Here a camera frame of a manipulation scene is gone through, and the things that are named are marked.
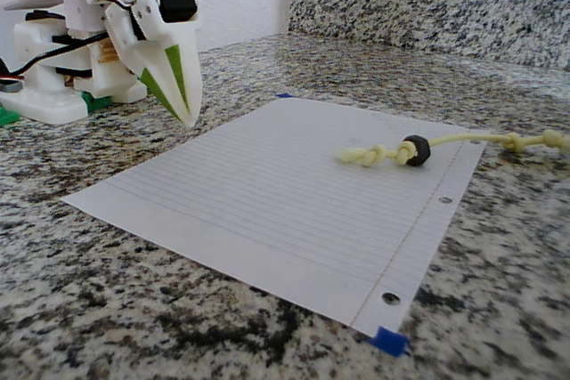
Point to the white gripper, black motor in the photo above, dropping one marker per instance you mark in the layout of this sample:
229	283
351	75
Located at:
175	44

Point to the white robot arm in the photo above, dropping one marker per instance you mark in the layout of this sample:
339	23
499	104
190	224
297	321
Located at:
35	37

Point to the green table clamp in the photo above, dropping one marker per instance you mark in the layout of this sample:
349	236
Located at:
8	116
95	102

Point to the blue tape piece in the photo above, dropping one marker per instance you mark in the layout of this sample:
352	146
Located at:
285	96
389	341

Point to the lined loose-leaf paper sheet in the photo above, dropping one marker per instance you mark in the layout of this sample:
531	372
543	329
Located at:
267	202

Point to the granite backsplash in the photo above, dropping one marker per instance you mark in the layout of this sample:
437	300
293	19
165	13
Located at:
423	15

